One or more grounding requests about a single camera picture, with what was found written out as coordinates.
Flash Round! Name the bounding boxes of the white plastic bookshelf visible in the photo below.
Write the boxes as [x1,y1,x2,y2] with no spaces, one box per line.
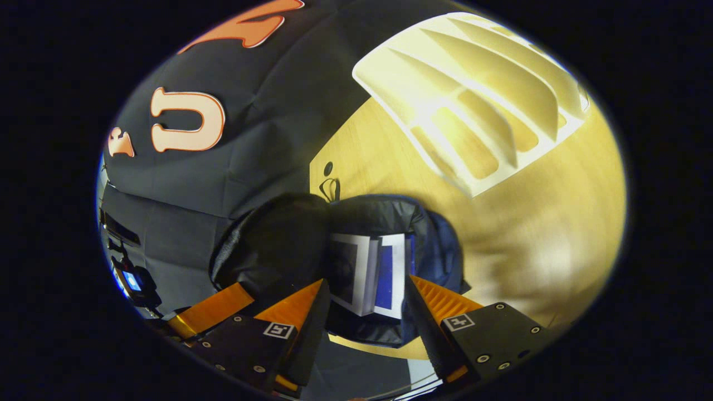
[352,12,591,198]

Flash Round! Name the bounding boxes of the blue schoolbag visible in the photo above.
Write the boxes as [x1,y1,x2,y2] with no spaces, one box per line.
[209,178,471,349]

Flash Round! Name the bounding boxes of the grey cover book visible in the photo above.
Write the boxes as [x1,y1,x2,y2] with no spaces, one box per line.
[329,234,379,316]

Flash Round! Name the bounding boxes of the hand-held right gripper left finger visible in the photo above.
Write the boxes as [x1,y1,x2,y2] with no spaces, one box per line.
[185,278,331,399]

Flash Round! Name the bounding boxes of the blue cover book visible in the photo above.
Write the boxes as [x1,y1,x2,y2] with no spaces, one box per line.
[365,234,416,319]

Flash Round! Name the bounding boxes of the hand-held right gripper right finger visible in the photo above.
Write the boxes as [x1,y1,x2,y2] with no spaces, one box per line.
[405,274,552,386]

